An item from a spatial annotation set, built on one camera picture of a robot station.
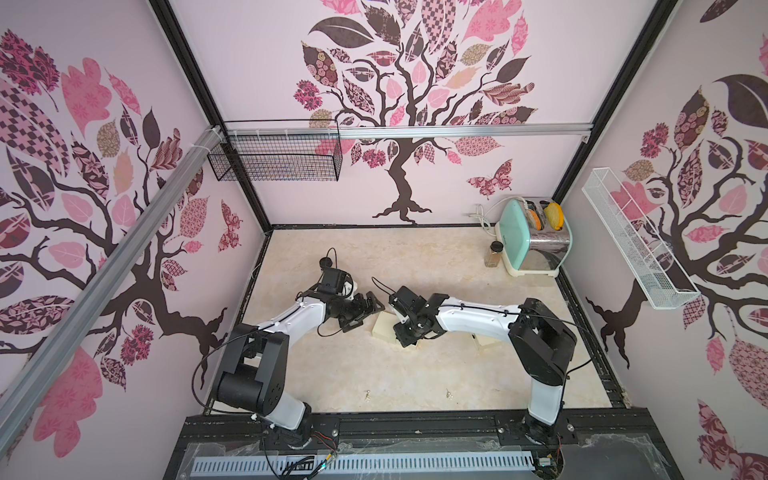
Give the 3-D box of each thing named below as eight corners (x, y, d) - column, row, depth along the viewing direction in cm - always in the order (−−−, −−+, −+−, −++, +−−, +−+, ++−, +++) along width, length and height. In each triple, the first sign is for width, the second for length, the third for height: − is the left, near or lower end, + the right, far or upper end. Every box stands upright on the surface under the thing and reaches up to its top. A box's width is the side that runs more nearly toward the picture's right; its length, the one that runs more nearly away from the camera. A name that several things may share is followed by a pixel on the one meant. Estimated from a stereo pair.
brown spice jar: (486, 267, 109) (491, 253, 102) (482, 254, 113) (487, 240, 106) (499, 267, 109) (505, 253, 102) (495, 254, 113) (501, 240, 106)
